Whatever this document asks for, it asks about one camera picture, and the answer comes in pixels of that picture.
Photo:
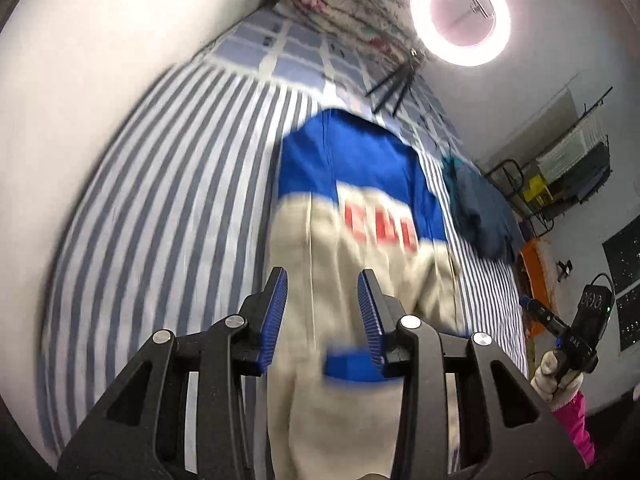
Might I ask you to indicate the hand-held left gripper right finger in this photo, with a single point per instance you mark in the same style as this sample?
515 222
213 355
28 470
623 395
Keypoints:
372 320

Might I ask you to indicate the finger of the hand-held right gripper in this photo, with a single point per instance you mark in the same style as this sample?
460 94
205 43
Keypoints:
535 310

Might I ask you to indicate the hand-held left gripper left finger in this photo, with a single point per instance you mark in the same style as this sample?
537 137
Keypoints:
275 320

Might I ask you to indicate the beige and blue jacket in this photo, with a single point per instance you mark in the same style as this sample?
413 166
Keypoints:
350 170

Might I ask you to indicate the person's right hand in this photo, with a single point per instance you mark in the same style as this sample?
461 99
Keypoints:
547 380

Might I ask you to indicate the dark blue cloth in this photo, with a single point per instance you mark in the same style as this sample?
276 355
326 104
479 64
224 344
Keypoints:
485 210

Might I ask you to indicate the yellow box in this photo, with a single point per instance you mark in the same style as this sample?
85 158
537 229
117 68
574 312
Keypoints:
536 190

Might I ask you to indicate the blue striped bed sheet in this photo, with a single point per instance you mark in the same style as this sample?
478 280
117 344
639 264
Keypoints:
175 185

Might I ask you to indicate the black tripod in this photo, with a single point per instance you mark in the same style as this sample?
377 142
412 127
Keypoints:
395 85

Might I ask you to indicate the rolled floral quilt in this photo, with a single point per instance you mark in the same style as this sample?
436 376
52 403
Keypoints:
340 5

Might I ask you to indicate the dark wall poster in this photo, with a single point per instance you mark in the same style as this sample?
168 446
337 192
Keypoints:
625 270

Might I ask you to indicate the black metal frame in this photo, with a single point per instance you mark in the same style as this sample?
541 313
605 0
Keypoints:
510 180

